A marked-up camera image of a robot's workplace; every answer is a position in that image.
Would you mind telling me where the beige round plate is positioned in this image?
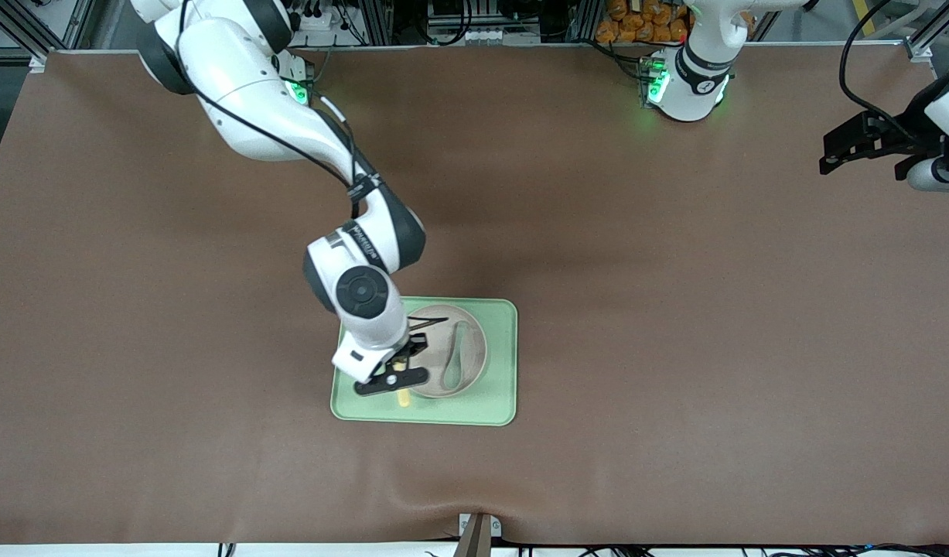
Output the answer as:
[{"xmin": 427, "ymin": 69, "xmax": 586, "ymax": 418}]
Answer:
[{"xmin": 403, "ymin": 303, "xmax": 489, "ymax": 399}]

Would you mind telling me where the green plastic spoon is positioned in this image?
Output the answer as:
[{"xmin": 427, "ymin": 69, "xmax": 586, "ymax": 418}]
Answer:
[{"xmin": 442, "ymin": 320, "xmax": 469, "ymax": 390}]

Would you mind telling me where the light green rectangular tray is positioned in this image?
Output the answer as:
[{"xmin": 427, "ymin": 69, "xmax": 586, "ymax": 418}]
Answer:
[{"xmin": 330, "ymin": 295, "xmax": 518, "ymax": 427}]

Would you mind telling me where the metal table edge clamp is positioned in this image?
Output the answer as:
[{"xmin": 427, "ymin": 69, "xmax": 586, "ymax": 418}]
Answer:
[{"xmin": 457, "ymin": 512, "xmax": 503, "ymax": 557}]

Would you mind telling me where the pile of orange objects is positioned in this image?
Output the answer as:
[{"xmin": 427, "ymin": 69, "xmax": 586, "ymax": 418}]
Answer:
[{"xmin": 596, "ymin": 0, "xmax": 690, "ymax": 43}]

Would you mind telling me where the brown table mat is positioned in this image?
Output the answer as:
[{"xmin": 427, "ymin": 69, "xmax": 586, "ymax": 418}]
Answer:
[{"xmin": 0, "ymin": 43, "xmax": 949, "ymax": 546}]

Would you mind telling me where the white power strip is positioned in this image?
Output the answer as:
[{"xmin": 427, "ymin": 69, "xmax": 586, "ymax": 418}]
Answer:
[{"xmin": 288, "ymin": 6, "xmax": 347, "ymax": 33}]

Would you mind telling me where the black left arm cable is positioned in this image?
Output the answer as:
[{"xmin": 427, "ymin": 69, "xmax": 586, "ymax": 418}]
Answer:
[{"xmin": 839, "ymin": 0, "xmax": 931, "ymax": 144}]

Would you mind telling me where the aluminium frame rail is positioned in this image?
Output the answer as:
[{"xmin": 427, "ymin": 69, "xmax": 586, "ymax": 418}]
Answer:
[
  {"xmin": 903, "ymin": 0, "xmax": 949, "ymax": 86},
  {"xmin": 0, "ymin": 0, "xmax": 96, "ymax": 67}
]

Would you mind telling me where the aluminium frame post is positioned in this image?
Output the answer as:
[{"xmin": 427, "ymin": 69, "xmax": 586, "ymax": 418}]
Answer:
[{"xmin": 362, "ymin": 0, "xmax": 394, "ymax": 46}]

